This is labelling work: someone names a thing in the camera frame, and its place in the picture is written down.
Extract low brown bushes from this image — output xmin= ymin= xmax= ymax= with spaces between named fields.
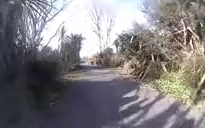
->
xmin=87 ymin=48 xmax=124 ymax=68

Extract bare pale tree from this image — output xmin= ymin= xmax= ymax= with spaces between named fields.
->
xmin=88 ymin=6 xmax=117 ymax=56

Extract clump of palm-like trees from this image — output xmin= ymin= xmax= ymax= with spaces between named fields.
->
xmin=58 ymin=24 xmax=86 ymax=66

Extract grey asphalt path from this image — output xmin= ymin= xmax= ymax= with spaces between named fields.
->
xmin=39 ymin=64 xmax=205 ymax=128

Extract dry scrubby bushes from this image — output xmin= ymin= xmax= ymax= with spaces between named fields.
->
xmin=114 ymin=0 xmax=205 ymax=105

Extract grass verge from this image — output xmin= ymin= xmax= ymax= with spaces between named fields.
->
xmin=149 ymin=70 xmax=205 ymax=115

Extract dark flax bushes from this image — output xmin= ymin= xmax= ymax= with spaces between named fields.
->
xmin=0 ymin=0 xmax=71 ymax=128

